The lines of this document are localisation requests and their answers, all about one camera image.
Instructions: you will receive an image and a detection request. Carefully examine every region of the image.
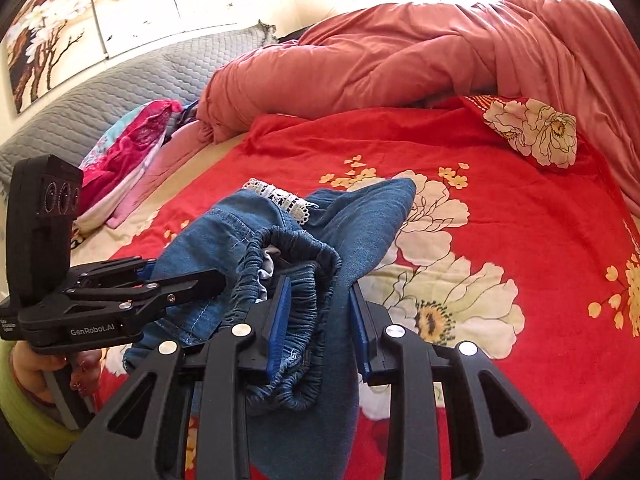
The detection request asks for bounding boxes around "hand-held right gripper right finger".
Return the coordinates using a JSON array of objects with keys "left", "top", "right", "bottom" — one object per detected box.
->
[{"left": 349, "top": 285, "right": 581, "bottom": 480}]

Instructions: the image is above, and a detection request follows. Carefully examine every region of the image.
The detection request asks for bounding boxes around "light pink cloth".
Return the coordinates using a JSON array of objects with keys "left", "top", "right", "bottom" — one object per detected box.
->
[{"left": 75, "top": 122, "right": 213, "bottom": 233}]

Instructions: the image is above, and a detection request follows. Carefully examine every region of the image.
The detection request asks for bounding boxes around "blue denim pants lace trim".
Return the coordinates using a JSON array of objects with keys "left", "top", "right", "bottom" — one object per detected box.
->
[{"left": 122, "top": 177, "right": 418, "bottom": 480}]

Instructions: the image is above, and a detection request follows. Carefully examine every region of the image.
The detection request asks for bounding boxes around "person's left forearm green sleeve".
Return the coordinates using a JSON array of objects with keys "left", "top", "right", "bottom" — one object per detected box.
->
[{"left": 0, "top": 345, "right": 77, "bottom": 463}]

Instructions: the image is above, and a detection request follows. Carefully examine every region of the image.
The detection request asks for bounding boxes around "blossom wall painting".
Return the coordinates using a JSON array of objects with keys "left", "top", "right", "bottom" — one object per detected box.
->
[{"left": 2, "top": 0, "right": 351, "bottom": 115}]

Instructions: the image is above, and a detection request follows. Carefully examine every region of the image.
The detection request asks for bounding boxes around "red floral blanket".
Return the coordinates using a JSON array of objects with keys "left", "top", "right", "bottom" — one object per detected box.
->
[{"left": 107, "top": 95, "right": 640, "bottom": 480}]

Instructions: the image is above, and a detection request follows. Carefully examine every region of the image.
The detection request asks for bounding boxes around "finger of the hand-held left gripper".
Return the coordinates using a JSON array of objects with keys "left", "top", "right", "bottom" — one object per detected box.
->
[
  {"left": 74, "top": 268, "right": 227, "bottom": 312},
  {"left": 64, "top": 255, "right": 160, "bottom": 287}
]

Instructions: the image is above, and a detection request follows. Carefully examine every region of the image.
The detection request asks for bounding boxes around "salmon pink duvet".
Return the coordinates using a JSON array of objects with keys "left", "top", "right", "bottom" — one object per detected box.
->
[{"left": 197, "top": 0, "right": 640, "bottom": 216}]

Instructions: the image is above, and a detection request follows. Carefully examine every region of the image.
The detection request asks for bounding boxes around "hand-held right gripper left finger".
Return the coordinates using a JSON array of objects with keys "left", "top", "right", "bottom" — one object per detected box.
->
[{"left": 54, "top": 275, "right": 293, "bottom": 480}]

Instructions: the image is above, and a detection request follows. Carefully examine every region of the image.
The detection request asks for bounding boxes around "magenta floral pillow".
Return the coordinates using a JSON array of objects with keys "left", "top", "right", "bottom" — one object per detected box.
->
[{"left": 79, "top": 99, "right": 185, "bottom": 202}]

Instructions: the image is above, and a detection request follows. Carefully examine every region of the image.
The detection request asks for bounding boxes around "person's left hand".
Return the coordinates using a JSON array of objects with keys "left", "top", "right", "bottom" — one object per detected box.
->
[{"left": 11, "top": 343, "right": 104, "bottom": 406}]

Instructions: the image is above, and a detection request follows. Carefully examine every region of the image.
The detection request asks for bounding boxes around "grey quilted headboard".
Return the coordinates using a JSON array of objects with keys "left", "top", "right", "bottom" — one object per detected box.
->
[{"left": 0, "top": 22, "right": 279, "bottom": 186}]

